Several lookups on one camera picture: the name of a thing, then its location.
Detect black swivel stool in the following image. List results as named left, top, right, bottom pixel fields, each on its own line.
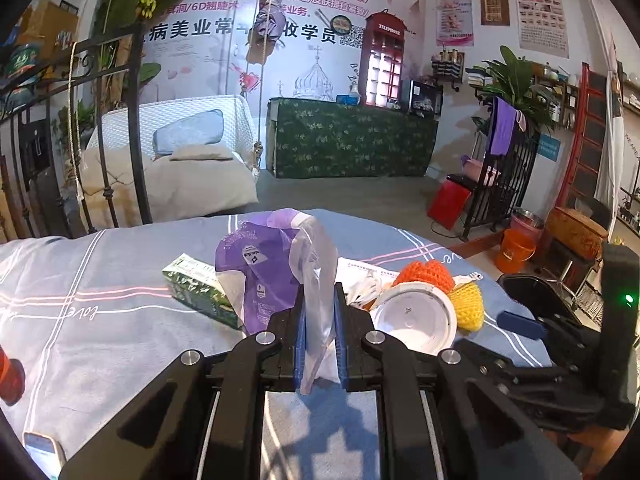
left=545, top=247, right=606, bottom=306

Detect eyebrow chart wall poster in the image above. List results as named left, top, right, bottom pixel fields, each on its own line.
left=511, top=0, right=570, bottom=58

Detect green potted plant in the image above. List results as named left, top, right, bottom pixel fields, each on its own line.
left=472, top=45, right=546, bottom=133

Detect metal bowl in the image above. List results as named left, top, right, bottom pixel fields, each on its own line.
left=510, top=207, right=546, bottom=226

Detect orange foam fruit net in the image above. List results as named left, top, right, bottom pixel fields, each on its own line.
left=391, top=260, right=456, bottom=296

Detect grey striped blanket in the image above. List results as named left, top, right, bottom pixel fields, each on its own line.
left=0, top=208, right=551, bottom=480

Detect black iron bed frame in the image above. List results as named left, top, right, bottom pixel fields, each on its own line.
left=0, top=22, right=153, bottom=241

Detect pink plastic bucket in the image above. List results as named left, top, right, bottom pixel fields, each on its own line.
left=510, top=215, right=546, bottom=242

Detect black framed display box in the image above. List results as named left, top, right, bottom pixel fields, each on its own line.
left=407, top=79, right=445, bottom=117

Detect white wicker swing bed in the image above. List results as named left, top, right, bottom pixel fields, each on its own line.
left=80, top=94, right=261, bottom=231

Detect white smartphone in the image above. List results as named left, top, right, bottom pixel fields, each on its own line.
left=22, top=431, right=67, bottom=480

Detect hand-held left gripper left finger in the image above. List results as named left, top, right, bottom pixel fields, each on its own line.
left=59, top=284, right=307, bottom=480

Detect green patterned carton box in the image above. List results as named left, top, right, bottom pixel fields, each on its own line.
left=161, top=254, right=246, bottom=331

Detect green patterned cloth counter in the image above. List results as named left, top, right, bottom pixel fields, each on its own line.
left=266, top=97, right=440, bottom=179

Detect blue wall sign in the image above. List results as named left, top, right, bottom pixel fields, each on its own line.
left=537, top=135, right=561, bottom=162

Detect large printed wall banner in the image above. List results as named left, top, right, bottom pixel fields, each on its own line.
left=135, top=0, right=431, bottom=103

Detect red cylindrical object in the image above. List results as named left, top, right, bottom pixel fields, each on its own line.
left=0, top=347, right=26, bottom=406

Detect pink basin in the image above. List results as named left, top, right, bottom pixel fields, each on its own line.
left=462, top=155, right=502, bottom=187

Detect purple towel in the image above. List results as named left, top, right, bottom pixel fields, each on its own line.
left=485, top=96, right=518, bottom=158

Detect knotted purple curtain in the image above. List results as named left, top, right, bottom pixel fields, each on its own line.
left=252, top=0, right=293, bottom=43

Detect purple and clear plastic bag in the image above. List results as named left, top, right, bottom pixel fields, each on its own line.
left=215, top=210, right=341, bottom=393

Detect black iron rack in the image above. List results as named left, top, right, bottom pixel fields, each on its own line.
left=462, top=130, right=541, bottom=241

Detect white paper wrapper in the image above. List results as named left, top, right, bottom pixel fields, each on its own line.
left=336, top=257, right=401, bottom=311

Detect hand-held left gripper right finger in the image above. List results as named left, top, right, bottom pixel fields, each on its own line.
left=334, top=282, right=583, bottom=480

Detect red ladder shelf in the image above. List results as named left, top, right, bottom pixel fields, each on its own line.
left=555, top=62, right=608, bottom=211

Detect white hanging banner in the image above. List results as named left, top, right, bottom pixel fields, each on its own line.
left=592, top=35, right=626, bottom=221

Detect yellow foam fruit net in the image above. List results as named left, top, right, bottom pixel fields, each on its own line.
left=446, top=282, right=485, bottom=332

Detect orange plastic bucket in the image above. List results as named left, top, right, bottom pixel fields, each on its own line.
left=496, top=228, right=536, bottom=273

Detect red telephone booth cabinet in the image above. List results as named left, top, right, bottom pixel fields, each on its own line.
left=361, top=9, right=407, bottom=107

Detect white round plastic lid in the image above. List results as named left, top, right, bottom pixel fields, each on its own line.
left=370, top=281, right=458, bottom=356

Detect pink wall poster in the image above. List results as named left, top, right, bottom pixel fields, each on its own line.
left=436, top=0, right=475, bottom=47

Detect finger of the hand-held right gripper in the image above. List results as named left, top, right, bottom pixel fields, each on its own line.
left=457, top=340, right=606, bottom=413
left=497, top=311, right=603, bottom=361

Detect beige pillow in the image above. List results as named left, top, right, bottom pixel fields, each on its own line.
left=169, top=145, right=236, bottom=162

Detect grey-blue pillow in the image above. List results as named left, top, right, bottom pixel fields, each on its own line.
left=152, top=109, right=224, bottom=161

